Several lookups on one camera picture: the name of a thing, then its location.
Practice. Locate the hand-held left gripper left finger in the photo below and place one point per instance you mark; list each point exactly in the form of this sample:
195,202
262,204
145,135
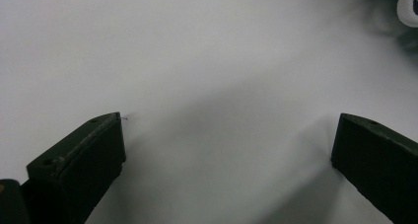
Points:
82,164

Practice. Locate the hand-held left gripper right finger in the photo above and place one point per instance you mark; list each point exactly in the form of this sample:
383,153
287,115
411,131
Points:
378,164

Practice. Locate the white sneaker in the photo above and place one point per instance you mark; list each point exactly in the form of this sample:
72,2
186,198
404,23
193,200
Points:
403,11

